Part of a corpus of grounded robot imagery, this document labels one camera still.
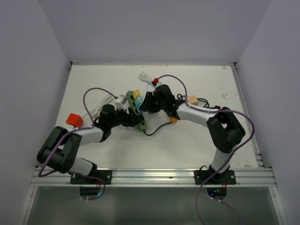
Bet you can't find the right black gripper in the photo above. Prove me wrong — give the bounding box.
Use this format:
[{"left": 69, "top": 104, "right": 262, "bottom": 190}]
[{"left": 139, "top": 92, "right": 166, "bottom": 113}]

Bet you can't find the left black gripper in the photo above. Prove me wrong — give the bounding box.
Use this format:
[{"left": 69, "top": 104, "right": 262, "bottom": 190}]
[{"left": 109, "top": 106, "right": 143, "bottom": 129}]

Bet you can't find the green power strip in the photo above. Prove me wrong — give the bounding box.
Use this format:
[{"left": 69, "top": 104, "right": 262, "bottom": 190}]
[{"left": 126, "top": 90, "right": 148, "bottom": 131}]

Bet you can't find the orange power strip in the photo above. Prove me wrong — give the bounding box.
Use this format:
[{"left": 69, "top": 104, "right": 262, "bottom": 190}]
[{"left": 170, "top": 117, "right": 178, "bottom": 123}]

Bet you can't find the beige cube plug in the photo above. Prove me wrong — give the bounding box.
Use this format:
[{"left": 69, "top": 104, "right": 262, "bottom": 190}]
[{"left": 187, "top": 95, "right": 199, "bottom": 105}]

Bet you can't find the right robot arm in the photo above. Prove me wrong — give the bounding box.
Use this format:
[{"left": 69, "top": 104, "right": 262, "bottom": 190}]
[{"left": 139, "top": 84, "right": 246, "bottom": 184}]

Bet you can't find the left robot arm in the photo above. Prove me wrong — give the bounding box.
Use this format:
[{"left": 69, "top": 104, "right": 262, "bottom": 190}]
[{"left": 37, "top": 105, "right": 144, "bottom": 184}]

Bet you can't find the teal plug adapter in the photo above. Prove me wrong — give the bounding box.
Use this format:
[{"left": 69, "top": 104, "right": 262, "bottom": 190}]
[{"left": 135, "top": 96, "right": 143, "bottom": 107}]

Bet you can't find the light blue plug adapter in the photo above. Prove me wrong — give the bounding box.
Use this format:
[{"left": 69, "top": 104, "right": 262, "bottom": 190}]
[{"left": 136, "top": 104, "right": 144, "bottom": 115}]

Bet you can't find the yellow plug adapter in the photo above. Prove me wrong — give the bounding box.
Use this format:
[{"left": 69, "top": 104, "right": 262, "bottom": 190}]
[{"left": 132, "top": 90, "right": 141, "bottom": 99}]

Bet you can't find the red cube plug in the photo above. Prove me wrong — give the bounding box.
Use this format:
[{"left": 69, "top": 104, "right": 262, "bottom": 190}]
[{"left": 66, "top": 113, "right": 84, "bottom": 128}]

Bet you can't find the thin light blue cable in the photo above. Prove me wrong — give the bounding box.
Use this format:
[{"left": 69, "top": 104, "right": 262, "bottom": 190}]
[{"left": 144, "top": 84, "right": 172, "bottom": 132}]

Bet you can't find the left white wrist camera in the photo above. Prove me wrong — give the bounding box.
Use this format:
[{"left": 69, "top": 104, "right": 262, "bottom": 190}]
[{"left": 114, "top": 95, "right": 127, "bottom": 109}]

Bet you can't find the white bundled cable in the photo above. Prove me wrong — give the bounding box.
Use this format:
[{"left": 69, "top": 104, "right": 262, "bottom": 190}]
[{"left": 139, "top": 72, "right": 155, "bottom": 85}]

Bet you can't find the aluminium frame rail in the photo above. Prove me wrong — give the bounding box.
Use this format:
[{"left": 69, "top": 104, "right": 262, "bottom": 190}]
[{"left": 30, "top": 167, "right": 277, "bottom": 188}]

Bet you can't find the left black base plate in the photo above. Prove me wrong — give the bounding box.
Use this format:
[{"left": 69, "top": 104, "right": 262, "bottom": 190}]
[{"left": 70, "top": 169, "right": 113, "bottom": 185}]

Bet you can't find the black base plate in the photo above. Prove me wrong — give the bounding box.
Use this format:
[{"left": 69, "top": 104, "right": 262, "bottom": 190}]
[
  {"left": 194, "top": 170, "right": 237, "bottom": 185},
  {"left": 70, "top": 169, "right": 113, "bottom": 185}
]

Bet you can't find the black power cord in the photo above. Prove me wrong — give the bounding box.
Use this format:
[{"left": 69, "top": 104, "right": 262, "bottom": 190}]
[{"left": 144, "top": 93, "right": 221, "bottom": 136}]

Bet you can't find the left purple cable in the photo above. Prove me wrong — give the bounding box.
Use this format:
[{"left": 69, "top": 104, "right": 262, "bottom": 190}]
[{"left": 38, "top": 88, "right": 119, "bottom": 201}]

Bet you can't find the purple cable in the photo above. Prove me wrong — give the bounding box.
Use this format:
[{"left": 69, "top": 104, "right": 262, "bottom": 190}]
[
  {"left": 158, "top": 74, "right": 255, "bottom": 225},
  {"left": 38, "top": 88, "right": 119, "bottom": 201}
]

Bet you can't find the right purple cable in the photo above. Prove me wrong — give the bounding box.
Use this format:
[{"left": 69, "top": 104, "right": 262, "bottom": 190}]
[{"left": 158, "top": 74, "right": 255, "bottom": 225}]

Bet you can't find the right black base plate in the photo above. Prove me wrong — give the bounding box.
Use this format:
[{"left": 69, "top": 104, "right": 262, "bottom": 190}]
[{"left": 194, "top": 170, "right": 237, "bottom": 185}]

